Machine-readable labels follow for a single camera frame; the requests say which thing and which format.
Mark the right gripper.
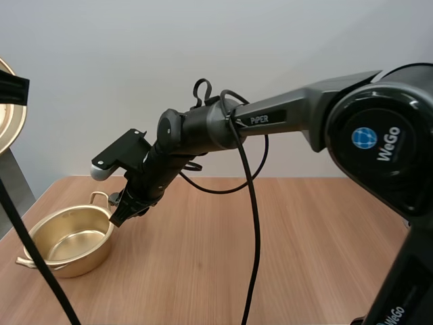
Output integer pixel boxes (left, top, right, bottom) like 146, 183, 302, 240
109, 142, 186, 228

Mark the gold pot with two handles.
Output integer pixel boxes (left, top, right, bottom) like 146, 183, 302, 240
15, 190, 116, 280

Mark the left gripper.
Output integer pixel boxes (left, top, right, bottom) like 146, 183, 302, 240
0, 70, 31, 106

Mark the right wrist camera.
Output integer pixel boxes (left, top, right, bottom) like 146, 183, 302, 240
90, 128, 152, 181

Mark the gold lid with black knob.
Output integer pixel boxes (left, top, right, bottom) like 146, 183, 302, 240
0, 56, 28, 157

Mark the black cable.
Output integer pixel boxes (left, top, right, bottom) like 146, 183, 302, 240
175, 134, 271, 195
219, 88, 262, 325
0, 177, 82, 325

